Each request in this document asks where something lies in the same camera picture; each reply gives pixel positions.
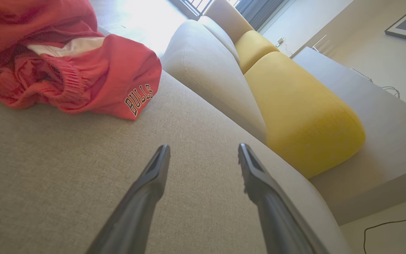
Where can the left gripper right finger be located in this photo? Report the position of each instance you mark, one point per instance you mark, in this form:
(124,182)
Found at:
(277,218)

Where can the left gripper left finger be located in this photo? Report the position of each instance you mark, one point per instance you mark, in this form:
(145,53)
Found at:
(136,211)

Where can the red Bulls basketball shorts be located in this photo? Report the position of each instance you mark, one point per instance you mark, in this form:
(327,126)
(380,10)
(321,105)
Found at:
(118,67)

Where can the large yellow sofa back cushion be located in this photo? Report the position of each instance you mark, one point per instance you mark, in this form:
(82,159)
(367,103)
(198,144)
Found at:
(294,116)

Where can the pale grey sofa backrest ledge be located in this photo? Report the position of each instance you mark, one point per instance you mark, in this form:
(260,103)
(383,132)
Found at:
(382,141)

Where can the rounded grey sofa seat cushion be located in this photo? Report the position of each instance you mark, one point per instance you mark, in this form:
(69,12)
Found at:
(210,74)

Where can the white power strip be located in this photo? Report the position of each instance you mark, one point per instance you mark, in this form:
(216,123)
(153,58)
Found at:
(361,74)

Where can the small yellow sofa back cushion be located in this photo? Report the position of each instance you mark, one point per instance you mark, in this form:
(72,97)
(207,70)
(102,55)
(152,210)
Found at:
(254,47)

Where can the pale beige sofa back cushion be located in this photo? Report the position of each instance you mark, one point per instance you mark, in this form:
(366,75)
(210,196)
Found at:
(220,37)
(227,17)

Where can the grey window curtain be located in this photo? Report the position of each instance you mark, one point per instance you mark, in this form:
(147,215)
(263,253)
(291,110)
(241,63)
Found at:
(259,10)

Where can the dark window railing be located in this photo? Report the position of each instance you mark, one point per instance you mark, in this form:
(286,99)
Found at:
(196,5)

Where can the white wall plug adapter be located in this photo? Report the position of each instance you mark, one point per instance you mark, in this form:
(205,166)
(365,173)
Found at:
(280,41)

